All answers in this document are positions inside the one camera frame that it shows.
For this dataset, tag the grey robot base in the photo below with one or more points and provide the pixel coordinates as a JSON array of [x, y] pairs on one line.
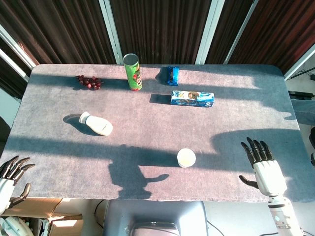
[[155, 218]]

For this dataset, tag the blue snack packet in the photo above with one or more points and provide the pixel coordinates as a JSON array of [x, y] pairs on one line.
[[173, 75]]

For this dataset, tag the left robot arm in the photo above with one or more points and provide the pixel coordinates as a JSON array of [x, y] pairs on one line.
[[9, 225]]

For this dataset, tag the cardboard box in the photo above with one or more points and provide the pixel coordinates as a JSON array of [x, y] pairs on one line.
[[49, 214]]

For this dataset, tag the white plastic bottle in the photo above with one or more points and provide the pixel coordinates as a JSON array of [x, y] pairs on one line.
[[97, 123]]

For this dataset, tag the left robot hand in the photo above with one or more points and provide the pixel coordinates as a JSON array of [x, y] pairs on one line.
[[7, 177]]

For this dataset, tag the blue cookie box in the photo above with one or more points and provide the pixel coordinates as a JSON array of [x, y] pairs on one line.
[[192, 98]]

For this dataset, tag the red grape bunch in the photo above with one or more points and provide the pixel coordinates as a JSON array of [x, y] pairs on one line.
[[89, 81]]

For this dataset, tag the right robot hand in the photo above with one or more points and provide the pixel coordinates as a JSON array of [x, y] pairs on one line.
[[268, 174]]

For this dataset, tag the grey table cloth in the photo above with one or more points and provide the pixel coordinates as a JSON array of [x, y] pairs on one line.
[[157, 132]]

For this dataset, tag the green chips can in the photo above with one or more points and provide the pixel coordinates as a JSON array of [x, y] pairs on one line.
[[133, 73]]

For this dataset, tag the white paper cup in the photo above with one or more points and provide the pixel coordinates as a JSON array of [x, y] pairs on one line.
[[186, 158]]

